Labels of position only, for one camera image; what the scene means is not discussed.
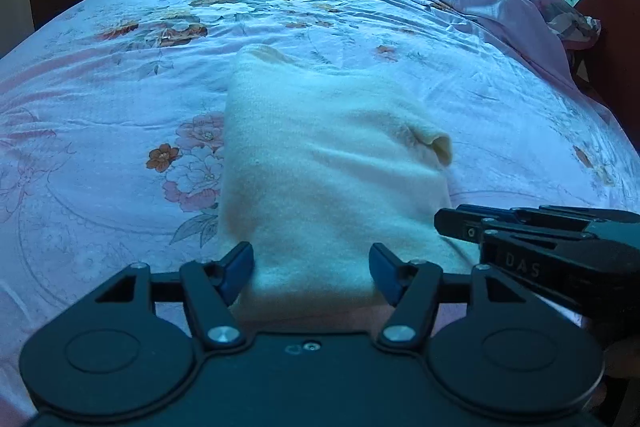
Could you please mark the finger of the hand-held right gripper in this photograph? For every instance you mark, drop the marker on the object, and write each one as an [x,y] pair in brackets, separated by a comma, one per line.
[457,224]

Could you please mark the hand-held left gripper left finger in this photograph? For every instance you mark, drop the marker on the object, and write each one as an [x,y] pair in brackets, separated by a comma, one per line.
[240,268]

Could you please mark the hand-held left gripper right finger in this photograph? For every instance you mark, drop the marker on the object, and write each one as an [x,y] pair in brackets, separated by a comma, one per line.
[381,269]

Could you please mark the white knit sweater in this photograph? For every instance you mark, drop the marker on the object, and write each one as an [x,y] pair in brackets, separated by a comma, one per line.
[325,167]

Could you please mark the floral pink bed sheet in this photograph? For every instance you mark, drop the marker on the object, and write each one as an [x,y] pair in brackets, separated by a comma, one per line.
[100,107]

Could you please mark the pink pillow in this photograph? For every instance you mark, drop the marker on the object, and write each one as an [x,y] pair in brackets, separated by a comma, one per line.
[480,12]

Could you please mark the red and white headboard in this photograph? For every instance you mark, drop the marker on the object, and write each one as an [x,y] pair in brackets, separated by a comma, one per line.
[605,7]

